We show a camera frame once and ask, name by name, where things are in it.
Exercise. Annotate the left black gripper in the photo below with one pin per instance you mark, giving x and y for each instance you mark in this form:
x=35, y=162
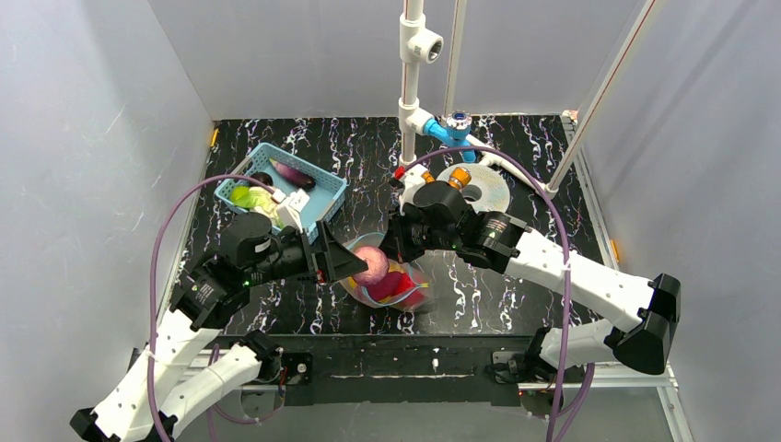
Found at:
x=314, y=256

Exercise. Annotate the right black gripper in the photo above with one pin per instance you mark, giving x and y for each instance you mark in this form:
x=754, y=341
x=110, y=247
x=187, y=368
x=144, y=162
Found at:
x=398, y=238

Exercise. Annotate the pink toy potato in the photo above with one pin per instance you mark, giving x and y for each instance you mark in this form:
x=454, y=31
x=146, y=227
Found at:
x=377, y=263

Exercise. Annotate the clear zip top bag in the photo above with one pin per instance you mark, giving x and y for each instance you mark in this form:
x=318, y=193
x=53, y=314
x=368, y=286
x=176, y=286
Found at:
x=366, y=294

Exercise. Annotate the light blue plastic basket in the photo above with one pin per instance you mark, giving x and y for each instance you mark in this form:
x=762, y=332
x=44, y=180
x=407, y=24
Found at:
x=324, y=200

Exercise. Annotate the red toy apple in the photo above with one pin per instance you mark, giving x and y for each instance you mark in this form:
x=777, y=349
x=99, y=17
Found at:
x=399, y=290

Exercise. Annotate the dark brown toy mangosteen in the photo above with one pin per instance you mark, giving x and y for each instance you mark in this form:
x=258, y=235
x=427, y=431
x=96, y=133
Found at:
x=264, y=178

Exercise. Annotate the green toy pear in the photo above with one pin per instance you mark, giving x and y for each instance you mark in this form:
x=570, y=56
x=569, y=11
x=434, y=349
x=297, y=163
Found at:
x=240, y=196

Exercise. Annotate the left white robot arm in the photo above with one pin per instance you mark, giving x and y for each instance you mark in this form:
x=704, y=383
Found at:
x=152, y=402

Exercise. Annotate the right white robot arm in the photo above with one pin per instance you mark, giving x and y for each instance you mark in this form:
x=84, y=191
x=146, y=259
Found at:
x=639, y=316

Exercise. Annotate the orange plastic faucet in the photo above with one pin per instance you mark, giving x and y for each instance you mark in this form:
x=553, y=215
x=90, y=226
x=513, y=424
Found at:
x=458, y=178

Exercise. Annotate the long purple toy eggplant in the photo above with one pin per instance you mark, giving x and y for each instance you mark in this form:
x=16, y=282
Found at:
x=294, y=176

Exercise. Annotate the blue plastic faucet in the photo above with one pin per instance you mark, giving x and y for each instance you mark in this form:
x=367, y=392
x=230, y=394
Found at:
x=452, y=131

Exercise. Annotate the green white toy cabbage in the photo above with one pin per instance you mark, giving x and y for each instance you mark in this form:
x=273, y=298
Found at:
x=261, y=201

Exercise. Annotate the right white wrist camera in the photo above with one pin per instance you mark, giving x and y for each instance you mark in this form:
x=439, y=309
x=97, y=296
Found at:
x=406, y=182

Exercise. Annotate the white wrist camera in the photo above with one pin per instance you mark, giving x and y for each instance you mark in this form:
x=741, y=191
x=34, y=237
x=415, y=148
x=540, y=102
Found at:
x=289, y=208
x=406, y=182

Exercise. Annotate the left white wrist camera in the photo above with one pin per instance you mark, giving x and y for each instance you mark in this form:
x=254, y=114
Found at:
x=289, y=208

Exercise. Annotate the white PVC pipe frame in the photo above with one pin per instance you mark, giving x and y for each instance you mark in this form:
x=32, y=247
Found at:
x=541, y=57

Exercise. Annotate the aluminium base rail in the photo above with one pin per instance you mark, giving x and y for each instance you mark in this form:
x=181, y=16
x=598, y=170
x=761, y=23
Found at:
x=305, y=370

